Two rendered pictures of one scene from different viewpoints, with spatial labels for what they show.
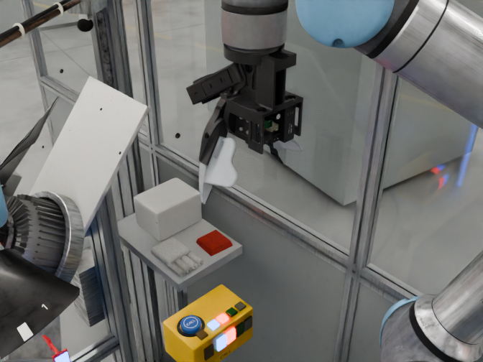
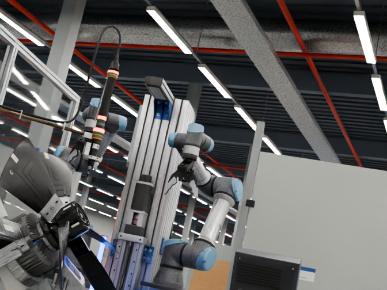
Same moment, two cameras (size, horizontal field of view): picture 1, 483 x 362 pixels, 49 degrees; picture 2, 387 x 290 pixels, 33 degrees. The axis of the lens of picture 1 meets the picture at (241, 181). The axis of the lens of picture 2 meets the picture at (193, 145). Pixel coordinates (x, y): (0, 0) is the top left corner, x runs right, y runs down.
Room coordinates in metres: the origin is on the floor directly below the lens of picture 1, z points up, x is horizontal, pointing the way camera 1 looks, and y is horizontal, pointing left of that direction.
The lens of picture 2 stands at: (1.85, 2.78, 1.05)
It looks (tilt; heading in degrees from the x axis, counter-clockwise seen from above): 12 degrees up; 237
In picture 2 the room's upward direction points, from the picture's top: 12 degrees clockwise
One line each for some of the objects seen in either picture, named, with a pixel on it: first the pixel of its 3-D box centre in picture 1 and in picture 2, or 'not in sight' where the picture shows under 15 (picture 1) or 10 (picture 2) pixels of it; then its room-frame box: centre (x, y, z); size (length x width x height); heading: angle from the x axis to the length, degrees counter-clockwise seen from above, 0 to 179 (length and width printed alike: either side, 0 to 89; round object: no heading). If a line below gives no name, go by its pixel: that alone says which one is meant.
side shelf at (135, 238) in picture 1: (173, 238); not in sight; (1.28, 0.21, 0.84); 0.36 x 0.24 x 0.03; 43
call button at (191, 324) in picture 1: (190, 325); not in sight; (0.73, 0.10, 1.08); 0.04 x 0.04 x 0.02
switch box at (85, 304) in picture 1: (98, 281); not in sight; (1.21, 0.44, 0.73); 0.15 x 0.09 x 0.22; 133
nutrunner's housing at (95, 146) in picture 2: not in sight; (103, 110); (0.82, 0.53, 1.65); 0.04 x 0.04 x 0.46
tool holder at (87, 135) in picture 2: not in sight; (92, 147); (0.83, 0.53, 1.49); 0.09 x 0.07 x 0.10; 168
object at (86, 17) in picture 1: (85, 21); not in sight; (1.40, 0.41, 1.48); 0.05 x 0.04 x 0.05; 168
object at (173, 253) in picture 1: (177, 256); not in sight; (1.17, 0.19, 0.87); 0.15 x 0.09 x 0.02; 43
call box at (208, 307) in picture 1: (209, 331); not in sight; (0.76, 0.07, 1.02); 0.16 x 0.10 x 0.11; 133
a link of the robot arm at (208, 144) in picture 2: not in sight; (200, 142); (0.18, 0.29, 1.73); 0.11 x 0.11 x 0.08; 27
